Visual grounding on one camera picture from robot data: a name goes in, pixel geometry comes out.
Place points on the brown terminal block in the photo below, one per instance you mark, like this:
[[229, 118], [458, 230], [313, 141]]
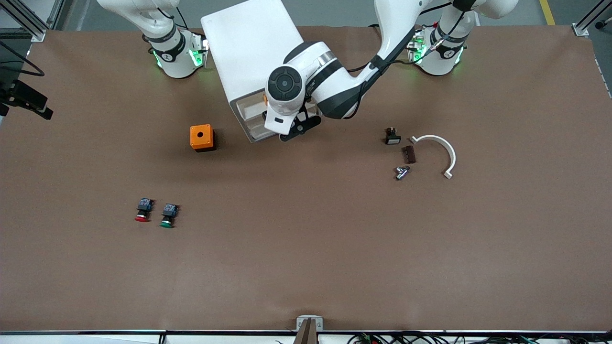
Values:
[[409, 155]]

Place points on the brown wedge post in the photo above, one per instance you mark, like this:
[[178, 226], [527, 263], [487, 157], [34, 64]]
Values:
[[308, 334]]

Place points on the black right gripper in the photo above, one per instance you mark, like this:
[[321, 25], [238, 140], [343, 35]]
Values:
[[4, 92]]

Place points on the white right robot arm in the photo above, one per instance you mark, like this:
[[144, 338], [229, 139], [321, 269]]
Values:
[[177, 62]]

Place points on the white curved bracket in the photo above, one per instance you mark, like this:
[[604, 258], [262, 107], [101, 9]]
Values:
[[432, 137]]

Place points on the aluminium frame profile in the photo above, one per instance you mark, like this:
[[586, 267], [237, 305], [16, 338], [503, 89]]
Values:
[[581, 29], [38, 34]]

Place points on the black white switch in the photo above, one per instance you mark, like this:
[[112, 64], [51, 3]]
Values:
[[393, 139]]

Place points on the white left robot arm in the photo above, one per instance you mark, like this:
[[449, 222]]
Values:
[[334, 91]]

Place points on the silver metal fitting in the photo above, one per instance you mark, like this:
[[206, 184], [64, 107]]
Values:
[[401, 173]]

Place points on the green push button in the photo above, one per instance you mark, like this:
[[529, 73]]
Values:
[[169, 210]]

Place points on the grey table clamp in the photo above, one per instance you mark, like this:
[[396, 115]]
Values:
[[301, 324]]

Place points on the orange box with hole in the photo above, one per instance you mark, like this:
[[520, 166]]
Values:
[[195, 138]]

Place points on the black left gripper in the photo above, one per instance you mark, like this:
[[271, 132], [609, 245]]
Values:
[[264, 114]]

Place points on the red push button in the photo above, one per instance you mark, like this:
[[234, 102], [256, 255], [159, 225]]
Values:
[[145, 205]]

